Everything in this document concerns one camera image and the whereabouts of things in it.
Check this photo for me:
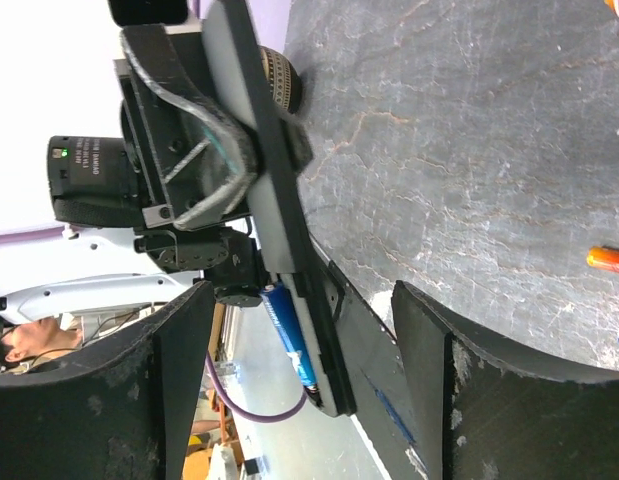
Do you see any orange battery near shelf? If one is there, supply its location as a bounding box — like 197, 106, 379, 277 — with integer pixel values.
586, 247, 619, 274

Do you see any brown ceramic bowl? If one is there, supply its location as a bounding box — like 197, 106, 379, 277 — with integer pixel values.
259, 46, 303, 115

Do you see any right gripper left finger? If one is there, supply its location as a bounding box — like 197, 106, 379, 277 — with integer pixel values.
0, 281, 215, 479

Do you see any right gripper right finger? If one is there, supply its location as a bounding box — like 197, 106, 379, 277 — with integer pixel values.
392, 281, 619, 479

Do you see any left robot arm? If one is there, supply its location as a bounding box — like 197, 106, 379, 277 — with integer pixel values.
0, 25, 313, 330

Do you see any blue battery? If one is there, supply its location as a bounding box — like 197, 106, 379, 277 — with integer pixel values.
260, 283, 317, 390

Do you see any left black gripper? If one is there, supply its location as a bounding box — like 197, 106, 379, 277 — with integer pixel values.
112, 24, 314, 236

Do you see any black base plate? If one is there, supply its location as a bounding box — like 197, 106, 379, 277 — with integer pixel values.
325, 261, 433, 479

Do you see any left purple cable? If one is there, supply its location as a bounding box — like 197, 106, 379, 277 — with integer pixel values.
0, 224, 310, 426

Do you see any person in background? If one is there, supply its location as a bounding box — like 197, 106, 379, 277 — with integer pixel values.
0, 316, 83, 372

